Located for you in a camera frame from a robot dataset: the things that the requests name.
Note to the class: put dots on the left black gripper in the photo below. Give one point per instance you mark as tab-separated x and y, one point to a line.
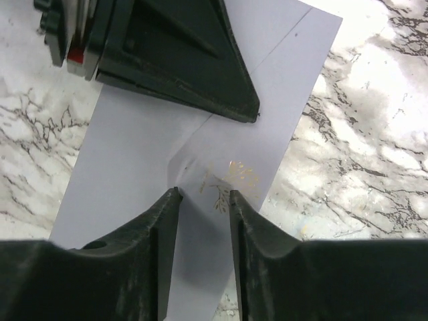
75	33

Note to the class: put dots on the grey envelope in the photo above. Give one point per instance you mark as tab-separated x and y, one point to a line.
136	147

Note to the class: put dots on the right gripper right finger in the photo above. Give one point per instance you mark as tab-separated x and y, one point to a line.
281	278

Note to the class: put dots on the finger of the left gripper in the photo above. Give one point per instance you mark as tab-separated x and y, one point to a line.
180	51

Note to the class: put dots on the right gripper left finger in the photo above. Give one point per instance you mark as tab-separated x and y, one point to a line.
124	275

